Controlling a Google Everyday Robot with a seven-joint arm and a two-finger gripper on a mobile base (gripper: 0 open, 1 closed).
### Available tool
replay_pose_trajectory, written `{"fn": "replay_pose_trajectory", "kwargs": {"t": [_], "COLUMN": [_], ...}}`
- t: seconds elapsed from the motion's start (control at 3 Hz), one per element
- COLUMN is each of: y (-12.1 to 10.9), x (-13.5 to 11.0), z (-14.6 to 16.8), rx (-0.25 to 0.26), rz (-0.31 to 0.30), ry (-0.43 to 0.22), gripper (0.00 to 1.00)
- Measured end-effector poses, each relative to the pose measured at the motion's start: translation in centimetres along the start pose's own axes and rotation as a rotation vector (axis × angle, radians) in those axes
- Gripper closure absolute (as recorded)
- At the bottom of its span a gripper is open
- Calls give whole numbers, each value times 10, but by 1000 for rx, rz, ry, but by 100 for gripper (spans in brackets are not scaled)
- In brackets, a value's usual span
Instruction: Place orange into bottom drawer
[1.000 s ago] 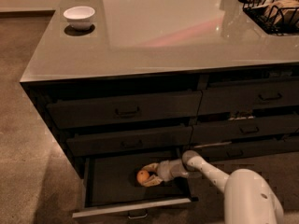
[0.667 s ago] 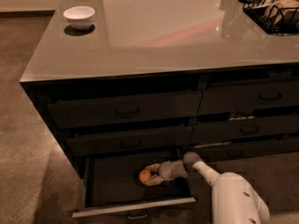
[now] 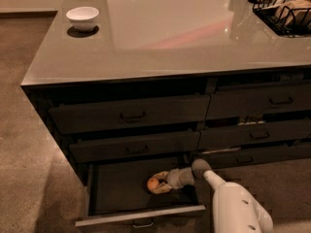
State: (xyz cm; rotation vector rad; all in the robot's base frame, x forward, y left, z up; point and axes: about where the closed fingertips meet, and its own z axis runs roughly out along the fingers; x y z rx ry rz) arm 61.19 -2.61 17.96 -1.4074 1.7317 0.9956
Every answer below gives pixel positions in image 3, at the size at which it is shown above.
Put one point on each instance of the black wire basket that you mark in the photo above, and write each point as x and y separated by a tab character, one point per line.
289	18

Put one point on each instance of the dark top right drawer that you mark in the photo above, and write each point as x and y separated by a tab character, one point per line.
270	99

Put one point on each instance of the orange fruit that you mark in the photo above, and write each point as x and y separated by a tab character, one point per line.
152	184

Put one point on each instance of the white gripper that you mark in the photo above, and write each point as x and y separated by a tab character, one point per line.
174	180

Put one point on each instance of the dark middle right drawer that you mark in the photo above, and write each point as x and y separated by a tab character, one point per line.
240	135

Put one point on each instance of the dark drawer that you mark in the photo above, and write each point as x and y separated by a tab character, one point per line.
270	99
124	147
90	117
240	135
253	156

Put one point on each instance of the dark middle left drawer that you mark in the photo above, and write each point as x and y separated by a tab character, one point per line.
124	147

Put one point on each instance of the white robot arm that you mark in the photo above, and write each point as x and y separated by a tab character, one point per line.
234	208

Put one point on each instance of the dark top left drawer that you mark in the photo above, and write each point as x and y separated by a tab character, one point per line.
90	117

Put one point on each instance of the dark bottom right drawer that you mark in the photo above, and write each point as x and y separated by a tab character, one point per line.
253	156

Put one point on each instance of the white bowl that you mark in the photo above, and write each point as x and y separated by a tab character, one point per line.
83	18

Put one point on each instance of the open bottom left drawer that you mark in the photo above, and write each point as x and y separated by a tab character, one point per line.
117	193

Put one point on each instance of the dark drawer cabinet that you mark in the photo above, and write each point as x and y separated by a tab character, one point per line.
142	49

